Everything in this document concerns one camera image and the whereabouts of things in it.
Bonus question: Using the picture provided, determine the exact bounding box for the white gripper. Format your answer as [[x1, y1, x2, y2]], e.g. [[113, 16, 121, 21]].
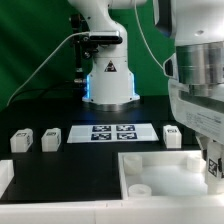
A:
[[168, 79, 224, 161]]

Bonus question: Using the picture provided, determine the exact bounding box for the white square tabletop part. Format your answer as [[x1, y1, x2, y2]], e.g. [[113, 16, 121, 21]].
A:
[[118, 150, 219, 200]]

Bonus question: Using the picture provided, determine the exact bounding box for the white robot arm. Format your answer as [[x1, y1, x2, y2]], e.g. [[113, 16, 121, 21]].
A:
[[68, 0, 224, 164]]

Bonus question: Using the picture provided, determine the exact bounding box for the white sheet with markers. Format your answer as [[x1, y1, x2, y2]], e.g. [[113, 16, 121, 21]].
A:
[[67, 123, 159, 143]]

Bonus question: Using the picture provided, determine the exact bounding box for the white front wall fixture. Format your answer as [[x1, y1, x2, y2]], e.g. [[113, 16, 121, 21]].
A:
[[0, 195, 224, 224]]

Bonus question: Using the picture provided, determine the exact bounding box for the white wall fixture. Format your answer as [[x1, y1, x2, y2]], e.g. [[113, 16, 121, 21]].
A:
[[0, 195, 224, 224], [0, 160, 14, 198]]

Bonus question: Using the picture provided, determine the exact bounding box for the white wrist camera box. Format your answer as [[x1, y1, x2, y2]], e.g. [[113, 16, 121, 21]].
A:
[[163, 54, 178, 80]]

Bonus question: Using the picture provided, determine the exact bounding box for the black cable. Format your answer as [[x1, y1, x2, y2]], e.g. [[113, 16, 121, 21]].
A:
[[6, 85, 84, 108]]

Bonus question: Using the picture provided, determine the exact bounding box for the black camera stand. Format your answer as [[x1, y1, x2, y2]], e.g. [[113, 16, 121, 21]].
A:
[[69, 14, 89, 100]]

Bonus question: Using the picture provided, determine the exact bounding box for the white cable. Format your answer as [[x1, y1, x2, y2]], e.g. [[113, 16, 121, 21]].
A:
[[6, 31, 90, 107]]

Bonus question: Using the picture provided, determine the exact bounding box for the white left wall fixture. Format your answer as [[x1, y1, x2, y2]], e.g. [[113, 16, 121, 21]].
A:
[[0, 160, 14, 198]]

